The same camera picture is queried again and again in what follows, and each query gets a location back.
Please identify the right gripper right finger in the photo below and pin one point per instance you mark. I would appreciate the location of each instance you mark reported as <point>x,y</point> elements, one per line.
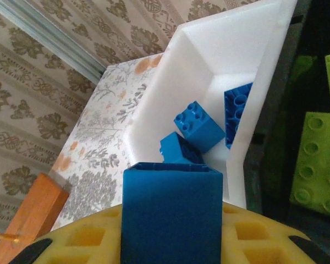
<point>258,242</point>

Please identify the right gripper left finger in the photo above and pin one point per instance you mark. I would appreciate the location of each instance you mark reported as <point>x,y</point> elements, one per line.
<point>79,242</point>

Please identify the blue lego brick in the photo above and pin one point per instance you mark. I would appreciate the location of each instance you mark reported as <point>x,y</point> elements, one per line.
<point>200,132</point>
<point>171,217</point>
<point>174,149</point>
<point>236,115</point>

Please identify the black plastic bin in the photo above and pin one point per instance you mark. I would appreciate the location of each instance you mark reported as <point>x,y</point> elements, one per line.
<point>280,110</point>

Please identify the white plastic bin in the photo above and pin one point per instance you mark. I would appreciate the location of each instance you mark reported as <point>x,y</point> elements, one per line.
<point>209,55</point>

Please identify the orange wooden block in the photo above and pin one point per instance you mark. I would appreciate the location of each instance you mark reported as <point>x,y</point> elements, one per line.
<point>30,214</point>

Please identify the aluminum frame post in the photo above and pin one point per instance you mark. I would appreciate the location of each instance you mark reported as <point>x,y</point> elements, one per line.
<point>49,38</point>

